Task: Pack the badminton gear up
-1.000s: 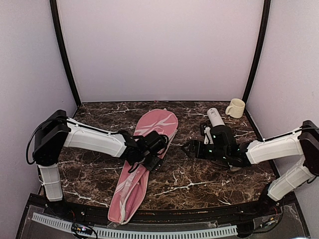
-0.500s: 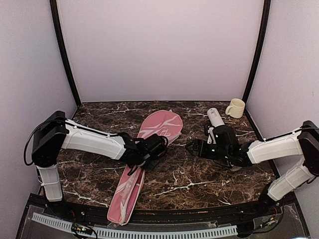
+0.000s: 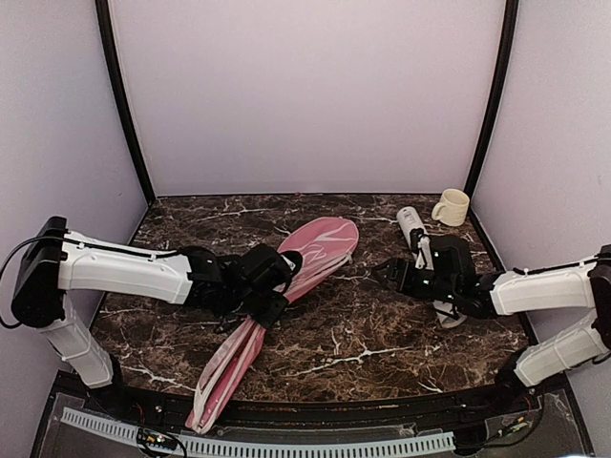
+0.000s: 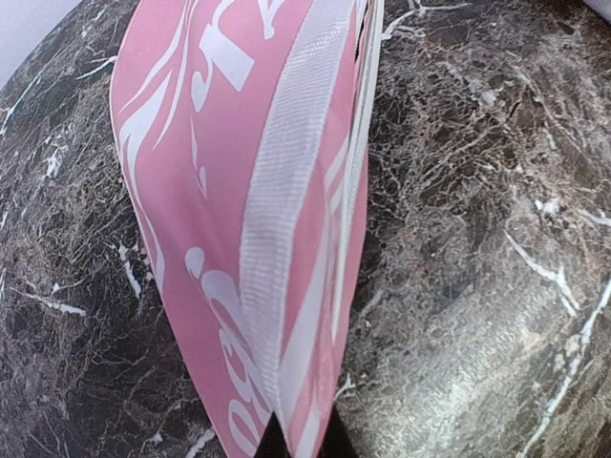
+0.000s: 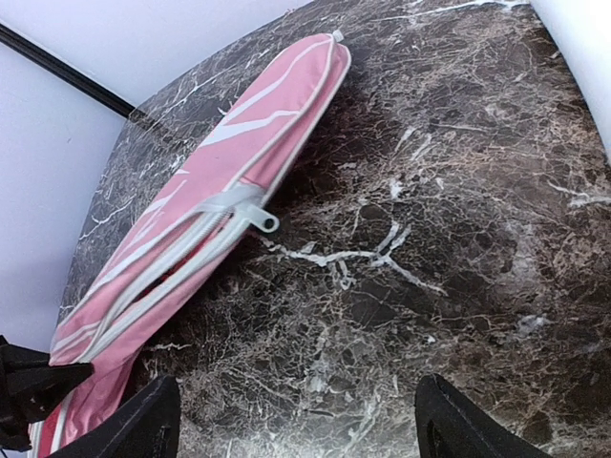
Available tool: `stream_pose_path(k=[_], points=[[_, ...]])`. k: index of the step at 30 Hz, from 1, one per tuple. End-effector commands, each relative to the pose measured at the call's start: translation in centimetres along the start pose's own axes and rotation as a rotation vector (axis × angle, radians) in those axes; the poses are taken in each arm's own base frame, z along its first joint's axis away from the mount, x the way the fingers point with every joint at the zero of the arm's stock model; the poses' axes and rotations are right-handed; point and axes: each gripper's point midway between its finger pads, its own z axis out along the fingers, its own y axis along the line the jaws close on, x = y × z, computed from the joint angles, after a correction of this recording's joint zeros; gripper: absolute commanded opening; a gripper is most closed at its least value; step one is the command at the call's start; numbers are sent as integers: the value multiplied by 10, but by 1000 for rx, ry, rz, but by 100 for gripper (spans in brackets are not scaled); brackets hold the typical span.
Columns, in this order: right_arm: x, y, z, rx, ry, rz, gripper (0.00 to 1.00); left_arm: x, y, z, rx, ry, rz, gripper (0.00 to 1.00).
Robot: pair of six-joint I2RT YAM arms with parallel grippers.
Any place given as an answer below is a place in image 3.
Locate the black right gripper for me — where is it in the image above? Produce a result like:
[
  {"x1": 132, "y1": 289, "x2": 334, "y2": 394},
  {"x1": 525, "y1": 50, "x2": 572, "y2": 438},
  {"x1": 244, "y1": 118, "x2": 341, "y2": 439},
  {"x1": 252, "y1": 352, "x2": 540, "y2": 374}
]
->
[{"x1": 372, "y1": 257, "x2": 459, "y2": 303}]

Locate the white shuttlecock tube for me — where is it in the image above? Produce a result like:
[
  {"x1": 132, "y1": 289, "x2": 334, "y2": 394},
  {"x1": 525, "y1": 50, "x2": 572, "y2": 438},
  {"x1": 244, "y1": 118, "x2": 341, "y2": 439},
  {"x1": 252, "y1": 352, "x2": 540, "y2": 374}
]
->
[{"x1": 396, "y1": 206, "x2": 467, "y2": 329}]

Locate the pink racket cover bag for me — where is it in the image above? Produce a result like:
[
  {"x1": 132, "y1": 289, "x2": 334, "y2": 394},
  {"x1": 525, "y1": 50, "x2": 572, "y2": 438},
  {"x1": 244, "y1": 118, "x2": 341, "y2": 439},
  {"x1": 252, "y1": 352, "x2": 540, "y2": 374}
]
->
[{"x1": 185, "y1": 218, "x2": 359, "y2": 434}]

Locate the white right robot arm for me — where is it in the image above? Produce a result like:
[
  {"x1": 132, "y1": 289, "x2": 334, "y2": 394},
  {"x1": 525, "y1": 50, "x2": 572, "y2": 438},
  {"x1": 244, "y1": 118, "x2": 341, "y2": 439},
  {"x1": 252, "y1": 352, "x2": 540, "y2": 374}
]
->
[{"x1": 372, "y1": 236, "x2": 610, "y2": 414}]

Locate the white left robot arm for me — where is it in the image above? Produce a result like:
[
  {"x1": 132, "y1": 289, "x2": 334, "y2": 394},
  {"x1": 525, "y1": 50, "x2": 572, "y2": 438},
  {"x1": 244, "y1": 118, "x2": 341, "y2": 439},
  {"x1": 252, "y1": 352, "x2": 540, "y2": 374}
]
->
[{"x1": 1, "y1": 217, "x2": 303, "y2": 416}]

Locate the cream ceramic mug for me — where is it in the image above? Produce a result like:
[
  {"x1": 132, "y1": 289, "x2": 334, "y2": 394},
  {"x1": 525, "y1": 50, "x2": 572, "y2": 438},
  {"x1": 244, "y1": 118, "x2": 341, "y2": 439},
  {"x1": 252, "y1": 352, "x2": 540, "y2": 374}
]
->
[{"x1": 431, "y1": 189, "x2": 471, "y2": 227}]

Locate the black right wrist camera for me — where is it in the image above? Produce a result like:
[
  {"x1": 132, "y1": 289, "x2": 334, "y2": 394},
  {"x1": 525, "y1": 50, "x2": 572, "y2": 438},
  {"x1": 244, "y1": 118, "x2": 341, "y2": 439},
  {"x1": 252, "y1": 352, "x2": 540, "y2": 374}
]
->
[{"x1": 410, "y1": 228, "x2": 433, "y2": 270}]

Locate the black front table rail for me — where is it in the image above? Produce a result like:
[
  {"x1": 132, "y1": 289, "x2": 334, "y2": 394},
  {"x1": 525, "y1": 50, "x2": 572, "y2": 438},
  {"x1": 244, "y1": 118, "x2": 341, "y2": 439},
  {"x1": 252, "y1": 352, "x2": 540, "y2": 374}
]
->
[{"x1": 109, "y1": 376, "x2": 526, "y2": 433}]

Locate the white slotted cable duct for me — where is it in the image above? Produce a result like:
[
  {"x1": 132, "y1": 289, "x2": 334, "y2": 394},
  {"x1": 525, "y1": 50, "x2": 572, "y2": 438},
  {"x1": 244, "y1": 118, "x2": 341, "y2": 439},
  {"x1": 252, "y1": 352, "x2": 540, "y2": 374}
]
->
[{"x1": 61, "y1": 406, "x2": 455, "y2": 457}]

